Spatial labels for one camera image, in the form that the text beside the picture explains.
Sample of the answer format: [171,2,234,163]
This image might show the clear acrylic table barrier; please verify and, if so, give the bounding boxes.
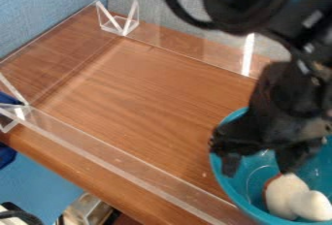
[0,4,268,225]

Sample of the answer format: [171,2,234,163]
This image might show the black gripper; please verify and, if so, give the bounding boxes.
[208,109,332,178]

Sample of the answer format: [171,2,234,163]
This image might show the black cable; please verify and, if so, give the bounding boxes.
[151,0,223,31]

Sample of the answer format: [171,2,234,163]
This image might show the clear acrylic corner bracket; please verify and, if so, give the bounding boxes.
[96,1,141,37]

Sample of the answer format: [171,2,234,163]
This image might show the white and orange toy mushroom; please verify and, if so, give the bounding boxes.
[263,174,332,221]

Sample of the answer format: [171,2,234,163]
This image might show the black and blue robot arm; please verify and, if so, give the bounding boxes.
[165,0,332,177]

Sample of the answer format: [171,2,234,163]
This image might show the dark blue object at left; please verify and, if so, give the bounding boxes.
[0,91,22,170]

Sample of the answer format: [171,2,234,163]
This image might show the metal frame under table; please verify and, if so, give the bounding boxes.
[55,192,114,225]

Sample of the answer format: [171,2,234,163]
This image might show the black and white wheel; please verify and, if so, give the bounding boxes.
[0,203,45,225]

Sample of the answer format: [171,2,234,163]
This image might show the blue plastic bowl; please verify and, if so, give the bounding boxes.
[209,106,332,225]

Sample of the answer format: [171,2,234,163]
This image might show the clear acrylic left bracket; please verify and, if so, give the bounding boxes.
[0,73,31,133]

